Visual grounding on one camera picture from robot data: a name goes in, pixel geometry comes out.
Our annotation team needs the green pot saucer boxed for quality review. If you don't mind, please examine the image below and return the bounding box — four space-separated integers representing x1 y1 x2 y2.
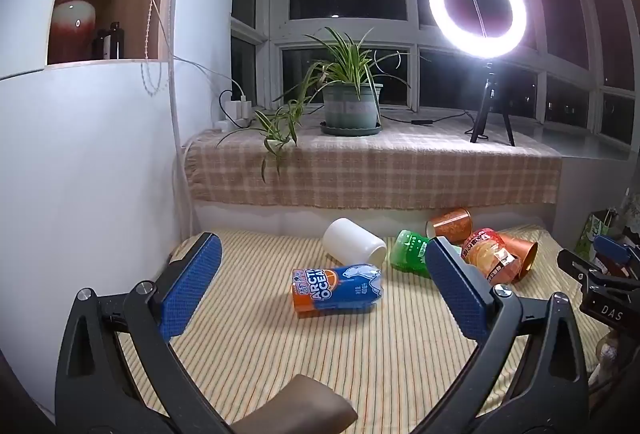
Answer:
320 121 384 137

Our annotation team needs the black tripod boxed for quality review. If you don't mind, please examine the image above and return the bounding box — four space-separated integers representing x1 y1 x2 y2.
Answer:
469 61 516 148

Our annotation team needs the checked cloth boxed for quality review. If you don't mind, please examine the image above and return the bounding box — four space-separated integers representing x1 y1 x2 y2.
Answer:
182 114 563 213

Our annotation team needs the red printed cup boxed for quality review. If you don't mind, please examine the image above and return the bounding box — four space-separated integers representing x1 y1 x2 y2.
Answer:
461 228 522 286

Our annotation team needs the green cup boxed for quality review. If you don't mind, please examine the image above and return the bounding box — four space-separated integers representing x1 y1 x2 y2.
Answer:
389 229 437 278

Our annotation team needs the spider plant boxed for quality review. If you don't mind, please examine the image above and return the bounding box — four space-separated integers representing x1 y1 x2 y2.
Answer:
216 26 417 185

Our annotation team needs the brown padded object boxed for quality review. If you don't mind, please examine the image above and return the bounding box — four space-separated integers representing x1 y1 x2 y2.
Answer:
234 374 359 434

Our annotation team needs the green plant pot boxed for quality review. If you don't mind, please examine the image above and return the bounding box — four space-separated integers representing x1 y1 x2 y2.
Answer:
322 83 384 128

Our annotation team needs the white cup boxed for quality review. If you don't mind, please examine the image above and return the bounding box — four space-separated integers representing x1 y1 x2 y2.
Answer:
322 217 387 268

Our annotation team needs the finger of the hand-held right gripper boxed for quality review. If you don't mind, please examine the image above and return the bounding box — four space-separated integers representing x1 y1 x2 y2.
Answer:
557 249 640 296
594 234 640 266

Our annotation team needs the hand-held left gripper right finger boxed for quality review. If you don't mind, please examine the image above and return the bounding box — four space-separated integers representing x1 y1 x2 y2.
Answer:
410 236 593 434

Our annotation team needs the blue and orange printed cup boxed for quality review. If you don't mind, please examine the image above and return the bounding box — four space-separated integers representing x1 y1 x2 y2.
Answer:
291 262 383 319

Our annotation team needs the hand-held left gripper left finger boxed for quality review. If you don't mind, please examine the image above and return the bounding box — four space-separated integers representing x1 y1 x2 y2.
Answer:
55 232 232 434

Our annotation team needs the plain orange cup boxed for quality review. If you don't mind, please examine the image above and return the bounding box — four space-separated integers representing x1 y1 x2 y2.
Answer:
497 232 539 283

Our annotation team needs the striped mat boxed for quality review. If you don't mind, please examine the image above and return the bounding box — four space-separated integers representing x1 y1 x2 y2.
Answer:
119 224 612 434

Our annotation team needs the black ring light cable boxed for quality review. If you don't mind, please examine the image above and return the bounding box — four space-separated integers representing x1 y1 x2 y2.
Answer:
379 110 482 126

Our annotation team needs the white power strip with chargers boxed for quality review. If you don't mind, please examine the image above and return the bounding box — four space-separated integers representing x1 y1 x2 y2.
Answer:
214 91 254 133

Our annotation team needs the white window frame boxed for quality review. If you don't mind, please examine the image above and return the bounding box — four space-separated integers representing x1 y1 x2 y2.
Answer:
230 0 640 151

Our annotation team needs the copper patterned cup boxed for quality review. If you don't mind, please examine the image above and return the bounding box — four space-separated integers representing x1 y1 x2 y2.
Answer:
426 208 473 246

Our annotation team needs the beaded blind cord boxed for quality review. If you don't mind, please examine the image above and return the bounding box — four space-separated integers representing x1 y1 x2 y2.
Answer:
141 0 177 95

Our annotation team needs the green and white paper bag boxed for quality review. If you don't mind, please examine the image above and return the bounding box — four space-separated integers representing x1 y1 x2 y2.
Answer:
575 209 617 261

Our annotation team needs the red and white vase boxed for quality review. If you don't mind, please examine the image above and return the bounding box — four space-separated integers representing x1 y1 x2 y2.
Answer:
50 0 106 64

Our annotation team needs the dark glass bottle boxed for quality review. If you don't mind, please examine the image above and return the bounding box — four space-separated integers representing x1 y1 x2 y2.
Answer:
107 21 125 60
92 29 111 61

